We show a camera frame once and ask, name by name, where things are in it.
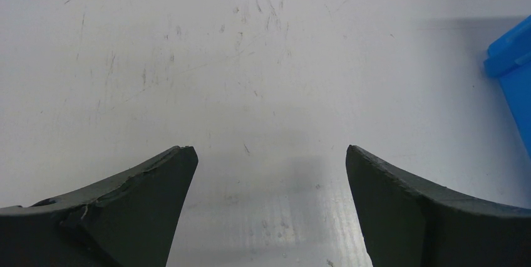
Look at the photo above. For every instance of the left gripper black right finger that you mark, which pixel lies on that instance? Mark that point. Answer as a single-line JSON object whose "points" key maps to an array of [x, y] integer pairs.
{"points": [[407, 220]]}

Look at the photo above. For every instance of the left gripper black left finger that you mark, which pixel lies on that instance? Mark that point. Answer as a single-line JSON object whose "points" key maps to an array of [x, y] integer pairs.
{"points": [[128, 219]]}

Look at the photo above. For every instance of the blue plastic bin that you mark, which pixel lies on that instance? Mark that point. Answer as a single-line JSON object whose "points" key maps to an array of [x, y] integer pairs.
{"points": [[508, 62]]}

